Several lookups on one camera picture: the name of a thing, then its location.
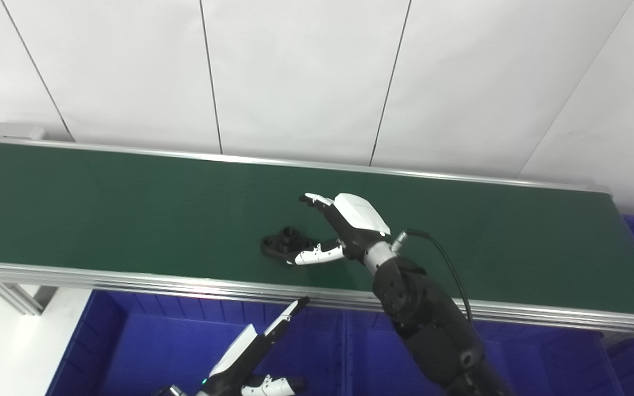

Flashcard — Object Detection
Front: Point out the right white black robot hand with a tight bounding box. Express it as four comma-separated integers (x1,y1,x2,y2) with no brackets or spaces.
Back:
293,192,392,268

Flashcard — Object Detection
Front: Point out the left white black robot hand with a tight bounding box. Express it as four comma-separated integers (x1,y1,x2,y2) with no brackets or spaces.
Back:
196,296,311,396

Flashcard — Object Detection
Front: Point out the black machined part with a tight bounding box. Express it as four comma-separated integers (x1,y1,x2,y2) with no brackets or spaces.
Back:
260,225,319,265

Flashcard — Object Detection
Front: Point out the green conveyor belt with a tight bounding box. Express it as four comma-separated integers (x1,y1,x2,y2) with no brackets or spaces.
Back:
0,136,634,339
0,141,634,317

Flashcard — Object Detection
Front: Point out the aluminium conveyor leg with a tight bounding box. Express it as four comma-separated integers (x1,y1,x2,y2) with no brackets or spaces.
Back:
0,280,57,317

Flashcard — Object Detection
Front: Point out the grey conveyor end housing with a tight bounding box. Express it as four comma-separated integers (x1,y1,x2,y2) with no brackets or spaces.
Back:
0,122,46,141

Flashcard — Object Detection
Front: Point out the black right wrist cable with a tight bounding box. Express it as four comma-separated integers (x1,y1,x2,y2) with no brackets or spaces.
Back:
391,228,475,326

